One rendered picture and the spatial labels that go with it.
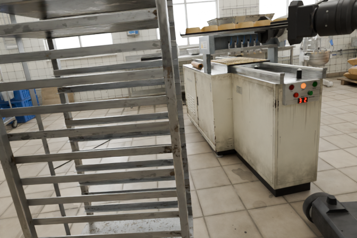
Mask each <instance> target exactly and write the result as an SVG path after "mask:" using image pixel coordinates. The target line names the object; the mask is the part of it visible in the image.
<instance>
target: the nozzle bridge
mask: <svg viewBox="0 0 357 238"><path fill-rule="evenodd" d="M249 34H250V35H251V37H250V35H249ZM256 34H257V35H258V33H255V32H254V31H250V32H240V33H229V34H223V35H213V36H203V37H199V51H200V54H203V71H204V73H207V74H209V73H211V60H210V54H218V53H227V52H237V51H243V50H253V49H263V48H268V60H270V63H278V47H284V46H285V41H282V42H279V40H278V38H270V40H269V41H268V42H267V43H264V44H262V46H260V42H259V41H258V40H257V35H256ZM243 35H244V36H245V41H244V36H243ZM230 36H231V38H232V42H231V38H230ZM237 36H238V43H237ZM250 38H251V42H250ZM248 39H249V42H250V45H249V47H247V41H248ZM254 39H256V41H257V42H256V46H253V41H254ZM235 40H236V43H237V48H235V47H234V43H235ZM241 40H243V42H244V44H243V47H242V48H241ZM228 41H229V43H230V44H231V45H230V49H228Z"/></svg>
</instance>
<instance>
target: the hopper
mask: <svg viewBox="0 0 357 238"><path fill-rule="evenodd" d="M274 15H275V13H267V14H254V15H241V16H228V17H221V18H214V19H211V20H209V21H206V22H207V23H208V25H209V26H213V25H217V26H220V25H221V24H229V23H234V24H238V23H241V22H250V21H252V22H255V21H258V20H259V18H260V16H267V17H269V18H270V20H272V19H273V17H274Z"/></svg>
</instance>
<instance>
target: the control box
mask: <svg viewBox="0 0 357 238"><path fill-rule="evenodd" d="M314 82H317V86H316V87H314V86H313V83H314ZM303 83H305V85H306V86H305V88H301V85H302V84H303ZM290 85H293V86H294V89H293V90H290ZM319 90H320V79H310V80H302V81H294V82H287V83H284V84H283V100H282V105H285V106H286V105H293V104H300V102H299V99H300V98H301V99H302V101H301V103H307V102H311V101H318V100H319ZM309 91H313V94H312V95H311V96H310V95H308V92H309ZM295 93H298V94H299V96H298V97H296V98H295V97H294V94H295ZM304 98H305V99H306V100H307V101H306V102H304Z"/></svg>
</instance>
